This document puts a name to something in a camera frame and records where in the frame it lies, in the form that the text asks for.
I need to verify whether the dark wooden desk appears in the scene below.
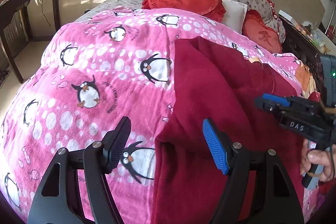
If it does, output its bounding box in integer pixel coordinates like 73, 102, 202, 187
1, 0, 61, 84

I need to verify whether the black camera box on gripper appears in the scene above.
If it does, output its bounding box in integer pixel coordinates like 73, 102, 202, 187
320, 55, 336, 108

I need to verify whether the white plain pillow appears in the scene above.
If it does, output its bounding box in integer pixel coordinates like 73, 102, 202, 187
221, 0, 248, 34

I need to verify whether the red heart cushion right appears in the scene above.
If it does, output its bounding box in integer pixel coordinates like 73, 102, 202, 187
242, 10, 282, 53

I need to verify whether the person right hand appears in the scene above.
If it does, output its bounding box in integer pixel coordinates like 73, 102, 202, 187
300, 139, 335, 182

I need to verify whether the red cream patterned fleece blanket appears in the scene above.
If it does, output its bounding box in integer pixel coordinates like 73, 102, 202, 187
295, 62, 321, 102

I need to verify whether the dark carved wooden headboard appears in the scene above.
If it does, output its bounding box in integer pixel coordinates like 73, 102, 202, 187
279, 16, 325, 96

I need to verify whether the pink penguin print blanket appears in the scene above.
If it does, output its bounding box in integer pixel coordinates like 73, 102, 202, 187
1, 7, 302, 223

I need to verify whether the dark red fleece garment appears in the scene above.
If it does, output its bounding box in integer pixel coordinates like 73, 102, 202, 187
151, 37, 304, 223

